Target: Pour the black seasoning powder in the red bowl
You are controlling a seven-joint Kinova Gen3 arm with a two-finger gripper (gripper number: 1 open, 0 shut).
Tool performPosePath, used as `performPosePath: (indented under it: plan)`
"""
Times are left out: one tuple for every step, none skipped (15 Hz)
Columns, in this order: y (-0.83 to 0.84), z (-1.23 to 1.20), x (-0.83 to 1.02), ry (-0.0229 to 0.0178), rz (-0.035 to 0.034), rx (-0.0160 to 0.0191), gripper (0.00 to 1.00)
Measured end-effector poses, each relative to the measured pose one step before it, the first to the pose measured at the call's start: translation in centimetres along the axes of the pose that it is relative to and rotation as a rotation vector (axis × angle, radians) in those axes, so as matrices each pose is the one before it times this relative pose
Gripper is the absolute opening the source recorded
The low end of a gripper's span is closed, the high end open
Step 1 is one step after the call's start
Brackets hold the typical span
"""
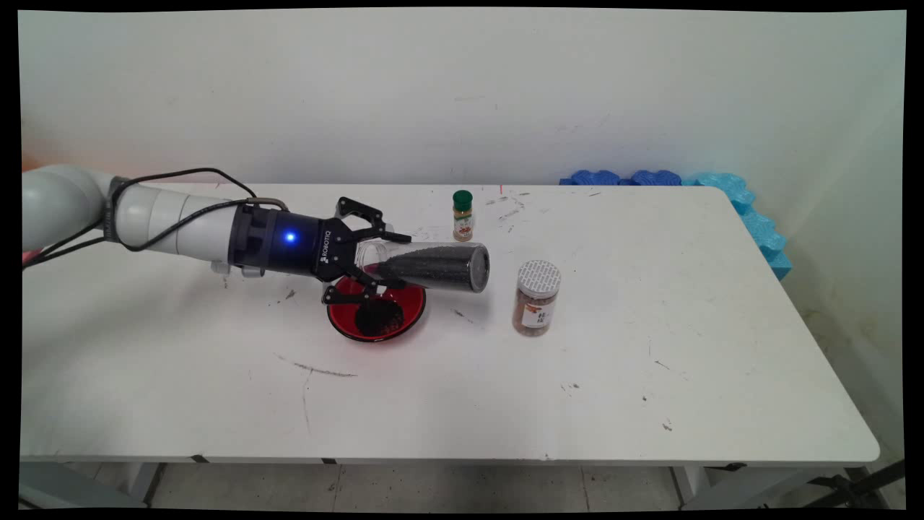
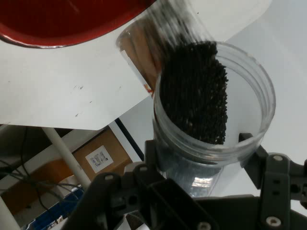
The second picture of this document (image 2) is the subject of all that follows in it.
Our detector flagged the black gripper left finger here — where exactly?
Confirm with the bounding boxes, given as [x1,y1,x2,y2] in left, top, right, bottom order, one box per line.
[62,140,166,230]

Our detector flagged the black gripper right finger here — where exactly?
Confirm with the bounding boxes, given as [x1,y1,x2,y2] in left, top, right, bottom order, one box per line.
[238,133,307,230]

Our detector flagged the tall clear jar black seeds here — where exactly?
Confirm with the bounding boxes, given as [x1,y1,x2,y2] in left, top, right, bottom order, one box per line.
[134,0,276,199]

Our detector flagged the cardboard box white label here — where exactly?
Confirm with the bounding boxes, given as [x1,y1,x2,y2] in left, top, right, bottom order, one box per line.
[71,129,133,183]

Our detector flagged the blue printed box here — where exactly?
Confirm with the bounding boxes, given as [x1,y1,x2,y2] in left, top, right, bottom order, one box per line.
[26,188,85,230]

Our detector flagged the white table leg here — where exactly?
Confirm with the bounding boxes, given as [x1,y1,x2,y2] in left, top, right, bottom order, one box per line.
[42,126,92,190]

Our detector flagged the plain brown cardboard box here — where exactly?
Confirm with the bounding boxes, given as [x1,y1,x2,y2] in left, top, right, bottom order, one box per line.
[0,158,81,216]

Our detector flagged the red bowl black rim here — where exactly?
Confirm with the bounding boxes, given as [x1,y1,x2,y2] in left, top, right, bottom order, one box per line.
[0,0,154,50]

